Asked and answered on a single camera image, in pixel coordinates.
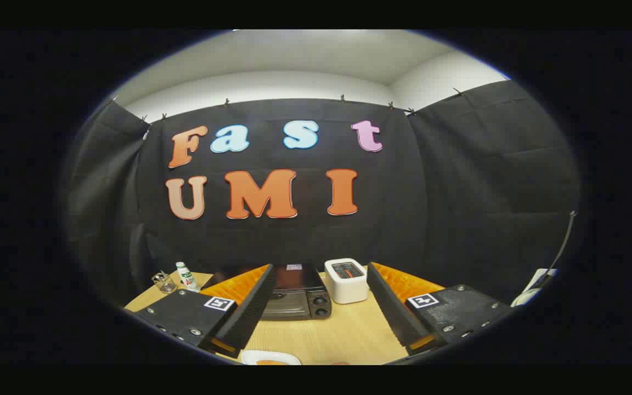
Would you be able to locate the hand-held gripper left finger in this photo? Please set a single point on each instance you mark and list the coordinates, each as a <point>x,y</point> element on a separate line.
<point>250,307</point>

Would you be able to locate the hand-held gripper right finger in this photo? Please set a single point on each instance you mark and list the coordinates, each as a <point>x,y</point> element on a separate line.
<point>390,307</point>

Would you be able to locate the black toaster oven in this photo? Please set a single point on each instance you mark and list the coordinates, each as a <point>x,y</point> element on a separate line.
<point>294,306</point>

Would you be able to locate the white bread toaster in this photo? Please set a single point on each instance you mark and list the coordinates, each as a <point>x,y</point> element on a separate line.
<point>346,288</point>

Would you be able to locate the white square plate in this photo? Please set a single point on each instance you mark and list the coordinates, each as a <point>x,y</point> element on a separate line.
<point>250,356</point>

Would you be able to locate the white bottle green label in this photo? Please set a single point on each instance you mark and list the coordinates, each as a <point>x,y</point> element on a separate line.
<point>187,277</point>

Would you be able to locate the black backdrop cloth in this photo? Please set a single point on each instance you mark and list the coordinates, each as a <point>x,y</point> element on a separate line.
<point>458,192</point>

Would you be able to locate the white box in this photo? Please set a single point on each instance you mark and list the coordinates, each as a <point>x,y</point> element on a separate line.
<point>530,293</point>

